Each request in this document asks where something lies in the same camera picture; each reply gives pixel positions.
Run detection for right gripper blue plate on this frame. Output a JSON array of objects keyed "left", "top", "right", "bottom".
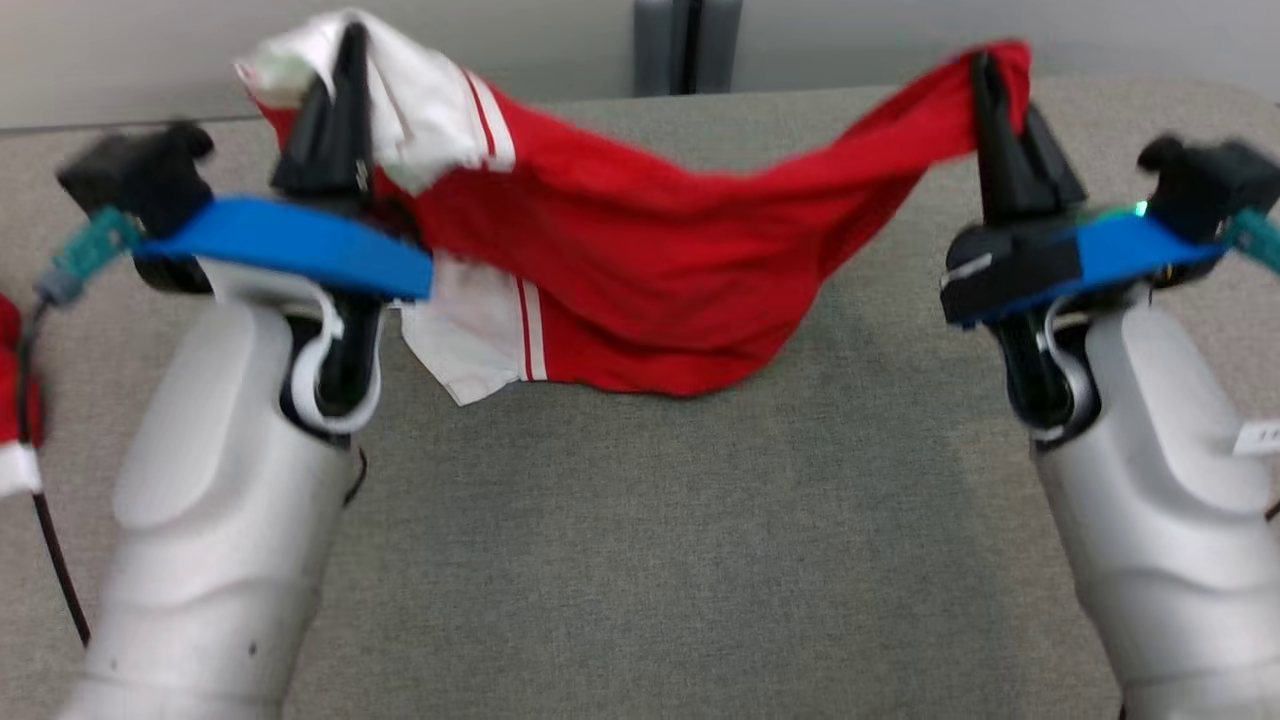
[{"left": 940, "top": 52, "right": 1227, "bottom": 329}]

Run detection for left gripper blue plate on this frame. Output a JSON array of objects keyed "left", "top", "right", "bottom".
[{"left": 133, "top": 24, "right": 437, "bottom": 303}]

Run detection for red shirt with white stripes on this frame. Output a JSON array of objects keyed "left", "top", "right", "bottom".
[{"left": 235, "top": 8, "right": 1033, "bottom": 406}]

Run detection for red shorts with white stripe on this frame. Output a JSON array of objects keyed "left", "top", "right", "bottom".
[{"left": 0, "top": 293, "right": 46, "bottom": 451}]

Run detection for right arm cable teal plug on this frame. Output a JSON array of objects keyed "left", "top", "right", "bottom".
[{"left": 1222, "top": 208, "right": 1280, "bottom": 523}]

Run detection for arm cable teal plug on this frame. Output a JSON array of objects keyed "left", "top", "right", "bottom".
[
  {"left": 12, "top": 205, "right": 143, "bottom": 649},
  {"left": 1222, "top": 208, "right": 1280, "bottom": 523}
]

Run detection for left arm cable teal plug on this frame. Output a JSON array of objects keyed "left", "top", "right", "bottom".
[{"left": 12, "top": 205, "right": 143, "bottom": 649}]

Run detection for grey rounded post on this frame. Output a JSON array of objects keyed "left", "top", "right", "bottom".
[
  {"left": 700, "top": 0, "right": 744, "bottom": 96},
  {"left": 633, "top": 0, "right": 677, "bottom": 97}
]

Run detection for white left cable tag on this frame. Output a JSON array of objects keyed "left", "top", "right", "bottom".
[{"left": 0, "top": 443, "right": 44, "bottom": 500}]

